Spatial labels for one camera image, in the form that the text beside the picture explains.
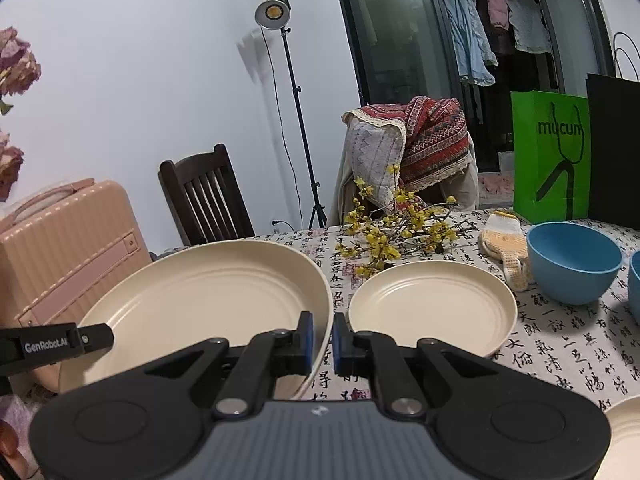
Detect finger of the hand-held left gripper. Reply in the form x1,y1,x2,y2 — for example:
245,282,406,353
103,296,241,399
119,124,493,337
76,323,115,354

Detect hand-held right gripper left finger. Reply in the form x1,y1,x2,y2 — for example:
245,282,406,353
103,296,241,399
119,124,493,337
142,311,317,421

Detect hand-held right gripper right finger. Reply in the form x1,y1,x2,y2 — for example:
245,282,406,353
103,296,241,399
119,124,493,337
332,311,508,421

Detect cream plate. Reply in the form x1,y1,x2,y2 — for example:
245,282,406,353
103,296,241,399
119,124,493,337
596,395,640,480
59,240,333,401
348,261,518,358

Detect large blue bowl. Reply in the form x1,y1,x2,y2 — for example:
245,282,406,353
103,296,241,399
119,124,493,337
526,222,624,306

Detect medium blue bowl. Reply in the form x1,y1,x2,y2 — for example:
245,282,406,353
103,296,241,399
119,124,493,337
628,250,640,322

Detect person's left hand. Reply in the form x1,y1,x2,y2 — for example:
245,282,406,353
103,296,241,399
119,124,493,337
0,421,31,480

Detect pink suitcase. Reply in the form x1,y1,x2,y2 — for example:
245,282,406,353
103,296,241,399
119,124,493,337
0,178,153,393

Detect yellow blossom branches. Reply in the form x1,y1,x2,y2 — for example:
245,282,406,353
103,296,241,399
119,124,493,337
334,176,478,278

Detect white lace-trimmed cloth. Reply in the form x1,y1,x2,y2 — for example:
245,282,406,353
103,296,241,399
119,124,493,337
341,109,407,206

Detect white yellow-dotted work glove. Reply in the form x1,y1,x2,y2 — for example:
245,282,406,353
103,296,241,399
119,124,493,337
478,211,531,292

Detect dark wooden chair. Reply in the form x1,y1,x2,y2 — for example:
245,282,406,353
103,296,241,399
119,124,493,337
158,143,256,248

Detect calligraphy print tablecloth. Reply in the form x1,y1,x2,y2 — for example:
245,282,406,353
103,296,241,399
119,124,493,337
150,207,640,480

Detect pink floor cloth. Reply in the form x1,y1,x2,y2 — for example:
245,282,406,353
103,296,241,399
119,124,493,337
477,172,515,196

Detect green paper bag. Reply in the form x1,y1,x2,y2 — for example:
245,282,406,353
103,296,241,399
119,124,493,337
511,90,592,226

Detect dried pink flowers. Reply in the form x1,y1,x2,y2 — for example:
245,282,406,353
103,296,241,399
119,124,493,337
0,26,42,201

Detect dark sliding glass door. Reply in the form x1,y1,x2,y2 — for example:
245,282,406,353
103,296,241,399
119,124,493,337
330,0,613,191

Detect studio light on stand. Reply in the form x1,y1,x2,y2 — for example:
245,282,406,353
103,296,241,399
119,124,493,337
255,0,328,231

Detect black paper bag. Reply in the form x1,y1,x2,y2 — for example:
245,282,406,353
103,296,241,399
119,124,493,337
586,32,640,231

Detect hanging blue garment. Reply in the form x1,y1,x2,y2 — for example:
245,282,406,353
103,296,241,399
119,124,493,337
442,0,499,87

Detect hanging pink garment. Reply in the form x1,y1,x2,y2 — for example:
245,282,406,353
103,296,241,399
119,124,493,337
485,0,511,56

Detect hanging white garment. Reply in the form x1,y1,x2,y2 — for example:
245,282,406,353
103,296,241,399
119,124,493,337
505,0,555,55

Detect black light cable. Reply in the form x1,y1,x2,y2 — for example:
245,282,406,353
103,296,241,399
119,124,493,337
260,27,306,233

